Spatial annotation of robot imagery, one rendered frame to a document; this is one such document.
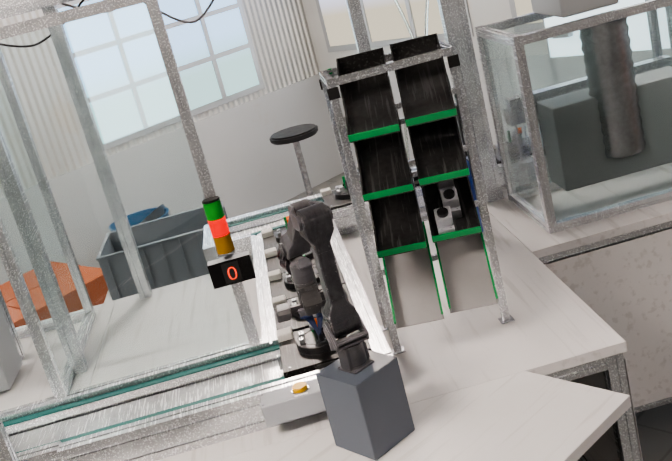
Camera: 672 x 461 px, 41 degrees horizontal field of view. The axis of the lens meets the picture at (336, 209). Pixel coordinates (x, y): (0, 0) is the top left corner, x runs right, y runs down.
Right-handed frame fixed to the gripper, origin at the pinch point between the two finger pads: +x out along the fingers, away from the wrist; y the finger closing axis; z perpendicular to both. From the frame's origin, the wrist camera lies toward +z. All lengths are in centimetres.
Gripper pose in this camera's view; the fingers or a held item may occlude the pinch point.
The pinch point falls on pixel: (316, 322)
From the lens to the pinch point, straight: 232.3
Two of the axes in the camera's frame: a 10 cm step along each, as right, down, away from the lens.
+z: 1.2, 2.7, -9.6
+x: 2.4, 9.3, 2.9
